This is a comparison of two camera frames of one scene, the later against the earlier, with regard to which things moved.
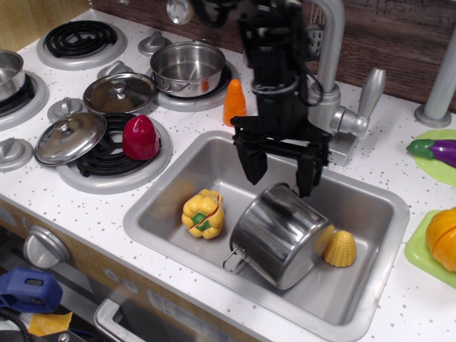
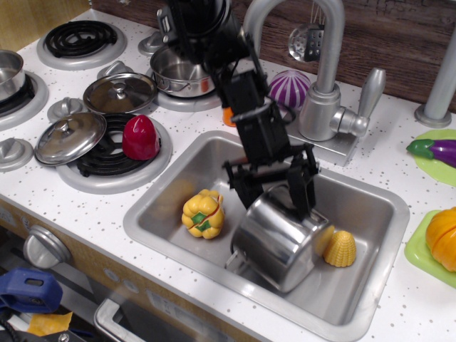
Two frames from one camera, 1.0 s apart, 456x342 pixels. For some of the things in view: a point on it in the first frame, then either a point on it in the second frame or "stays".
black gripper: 283,125 → 264,136
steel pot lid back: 119,92 stays
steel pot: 279,235 stays
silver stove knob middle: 66,106 stays
